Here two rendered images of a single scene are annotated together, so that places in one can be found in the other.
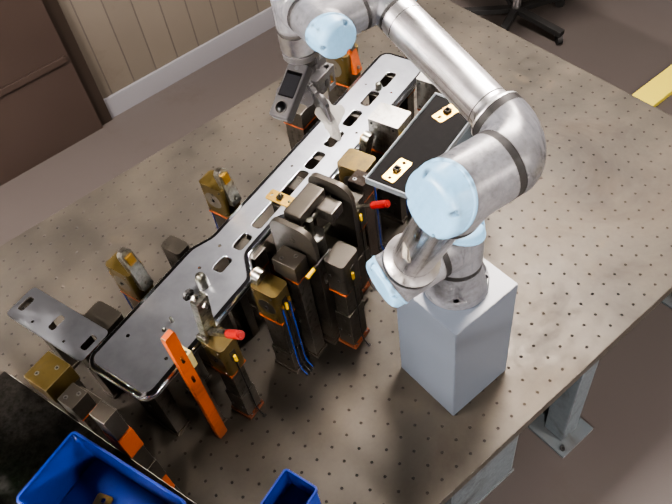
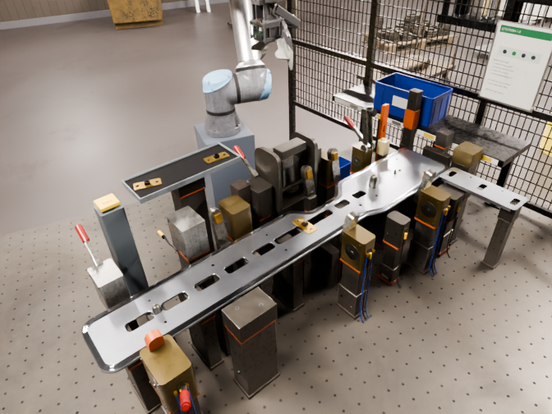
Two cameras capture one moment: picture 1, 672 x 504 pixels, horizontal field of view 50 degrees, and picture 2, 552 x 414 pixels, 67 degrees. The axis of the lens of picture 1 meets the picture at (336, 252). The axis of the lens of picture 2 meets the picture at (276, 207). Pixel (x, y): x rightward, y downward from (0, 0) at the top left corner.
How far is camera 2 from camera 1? 254 cm
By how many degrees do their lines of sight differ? 91
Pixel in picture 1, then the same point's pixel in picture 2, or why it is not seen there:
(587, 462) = not seen: hidden behind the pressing
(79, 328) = (462, 181)
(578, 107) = not seen: outside the picture
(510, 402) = not seen: hidden behind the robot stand
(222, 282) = (359, 185)
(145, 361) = (409, 160)
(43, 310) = (496, 195)
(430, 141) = (178, 169)
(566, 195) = (73, 281)
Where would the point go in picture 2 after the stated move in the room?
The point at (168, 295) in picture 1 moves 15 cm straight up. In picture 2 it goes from (398, 185) to (405, 149)
